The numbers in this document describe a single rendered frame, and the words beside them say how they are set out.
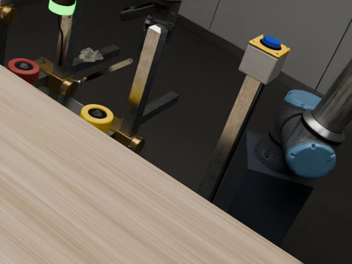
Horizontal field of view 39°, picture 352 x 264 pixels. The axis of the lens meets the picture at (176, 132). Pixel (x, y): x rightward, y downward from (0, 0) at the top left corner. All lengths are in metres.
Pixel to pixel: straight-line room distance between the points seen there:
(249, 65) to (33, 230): 0.53
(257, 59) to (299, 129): 0.60
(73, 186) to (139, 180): 0.15
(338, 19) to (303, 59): 0.39
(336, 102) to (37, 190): 0.93
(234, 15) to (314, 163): 2.59
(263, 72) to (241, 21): 3.00
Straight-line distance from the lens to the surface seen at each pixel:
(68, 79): 1.40
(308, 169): 1.62
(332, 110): 1.56
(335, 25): 3.77
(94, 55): 1.55
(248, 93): 1.09
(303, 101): 1.73
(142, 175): 1.09
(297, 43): 3.88
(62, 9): 1.26
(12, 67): 1.34
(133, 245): 0.94
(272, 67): 1.03
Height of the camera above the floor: 1.58
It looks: 33 degrees down
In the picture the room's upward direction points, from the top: 20 degrees clockwise
